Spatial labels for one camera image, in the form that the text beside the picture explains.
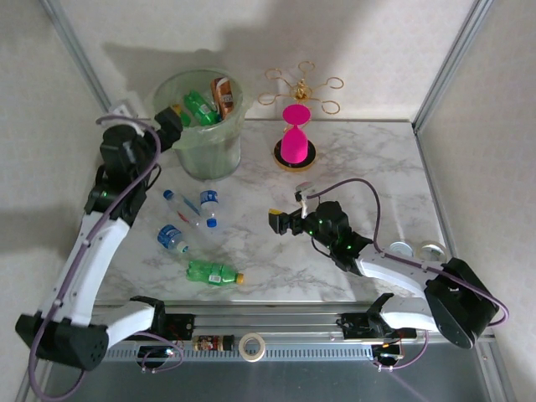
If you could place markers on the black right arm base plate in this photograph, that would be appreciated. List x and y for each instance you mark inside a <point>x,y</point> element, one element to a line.
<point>356,326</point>

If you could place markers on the pink wine glass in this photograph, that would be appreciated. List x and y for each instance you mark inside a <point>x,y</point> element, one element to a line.
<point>293,146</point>

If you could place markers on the aluminium frame post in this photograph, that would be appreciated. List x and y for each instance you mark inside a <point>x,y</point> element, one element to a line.
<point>451,63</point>
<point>83,63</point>

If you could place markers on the small brown jar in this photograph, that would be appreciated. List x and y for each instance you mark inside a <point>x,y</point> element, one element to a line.
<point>207,343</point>

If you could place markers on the silver tape roll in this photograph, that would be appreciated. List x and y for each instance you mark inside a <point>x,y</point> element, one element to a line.
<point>402,248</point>

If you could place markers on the aluminium extrusion rail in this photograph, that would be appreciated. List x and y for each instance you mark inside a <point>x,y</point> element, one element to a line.
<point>272,322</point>

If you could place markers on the aluminium side rail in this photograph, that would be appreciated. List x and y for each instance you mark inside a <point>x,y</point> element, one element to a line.
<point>433,188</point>

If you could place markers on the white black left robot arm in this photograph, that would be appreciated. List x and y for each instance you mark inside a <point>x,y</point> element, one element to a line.
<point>90,259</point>

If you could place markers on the grey metal panel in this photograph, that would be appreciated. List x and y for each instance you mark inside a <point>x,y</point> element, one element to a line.
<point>268,381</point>

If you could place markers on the masking tape roll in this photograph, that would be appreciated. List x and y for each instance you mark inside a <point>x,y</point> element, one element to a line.
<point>241,347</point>

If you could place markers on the crushed green bottle yellow cap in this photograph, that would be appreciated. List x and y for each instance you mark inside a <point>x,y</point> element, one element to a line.
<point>207,272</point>

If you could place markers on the black gold round base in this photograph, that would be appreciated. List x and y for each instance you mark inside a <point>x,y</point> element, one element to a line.
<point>312,155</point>

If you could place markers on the clear bottle blue label blue cap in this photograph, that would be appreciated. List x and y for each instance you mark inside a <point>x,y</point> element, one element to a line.
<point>209,199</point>

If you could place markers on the green lined translucent bin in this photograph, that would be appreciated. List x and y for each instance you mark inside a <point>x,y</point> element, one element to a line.
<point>209,155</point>

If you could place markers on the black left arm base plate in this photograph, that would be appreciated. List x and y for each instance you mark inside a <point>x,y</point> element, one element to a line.
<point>182,324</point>

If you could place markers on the clear bottle red blue label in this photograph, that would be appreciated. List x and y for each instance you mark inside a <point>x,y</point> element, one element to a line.
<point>180,207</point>

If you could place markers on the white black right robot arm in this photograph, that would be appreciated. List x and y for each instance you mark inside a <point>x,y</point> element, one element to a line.
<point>456,305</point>

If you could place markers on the small bottle blue label white cap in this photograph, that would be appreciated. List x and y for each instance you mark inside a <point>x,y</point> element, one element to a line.
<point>168,236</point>

